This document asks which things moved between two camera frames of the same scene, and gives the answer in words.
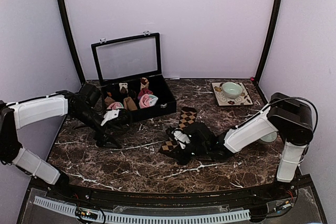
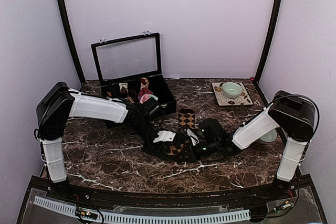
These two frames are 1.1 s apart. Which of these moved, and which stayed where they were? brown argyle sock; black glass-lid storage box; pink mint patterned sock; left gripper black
Moved: left gripper black
Stayed: pink mint patterned sock; black glass-lid storage box; brown argyle sock
